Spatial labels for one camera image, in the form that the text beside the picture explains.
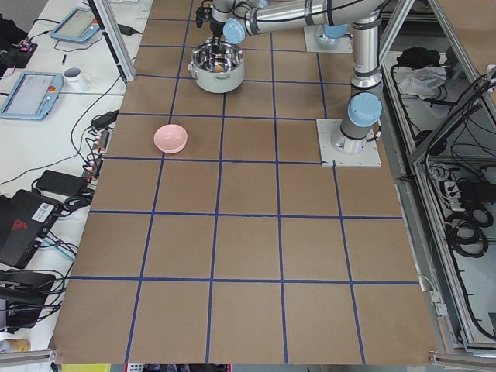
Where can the pink bowl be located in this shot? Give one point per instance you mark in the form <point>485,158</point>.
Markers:
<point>170,138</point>

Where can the white crumpled cloth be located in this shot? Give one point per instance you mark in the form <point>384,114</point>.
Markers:
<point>424,82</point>

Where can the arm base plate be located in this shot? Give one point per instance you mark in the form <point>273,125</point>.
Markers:
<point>310,42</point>
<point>336,150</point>

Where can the near blue teach pendant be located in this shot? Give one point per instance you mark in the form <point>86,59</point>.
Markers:
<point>33,96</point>

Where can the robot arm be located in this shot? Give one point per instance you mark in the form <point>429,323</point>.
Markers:
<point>231,22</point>
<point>333,38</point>

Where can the black cloth pile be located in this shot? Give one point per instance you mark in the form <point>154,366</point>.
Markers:
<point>418,57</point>

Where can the white mug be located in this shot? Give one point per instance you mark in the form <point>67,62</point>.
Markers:
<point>78,80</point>

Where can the aluminium frame post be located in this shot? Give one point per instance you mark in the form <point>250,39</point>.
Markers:
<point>108,25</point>

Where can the mint green electric pot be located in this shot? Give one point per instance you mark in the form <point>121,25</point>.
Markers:
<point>203,63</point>

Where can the small black power brick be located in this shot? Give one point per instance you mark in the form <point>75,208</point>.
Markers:
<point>128,30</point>

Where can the black power adapter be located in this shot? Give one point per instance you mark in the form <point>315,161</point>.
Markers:
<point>61,183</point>

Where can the blue teach pendant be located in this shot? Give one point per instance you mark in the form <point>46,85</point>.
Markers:
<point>79,26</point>
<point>33,96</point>

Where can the far blue teach pendant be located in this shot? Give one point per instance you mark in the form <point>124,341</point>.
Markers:
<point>79,26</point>

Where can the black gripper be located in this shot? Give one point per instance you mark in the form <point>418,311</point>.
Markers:
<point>217,28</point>

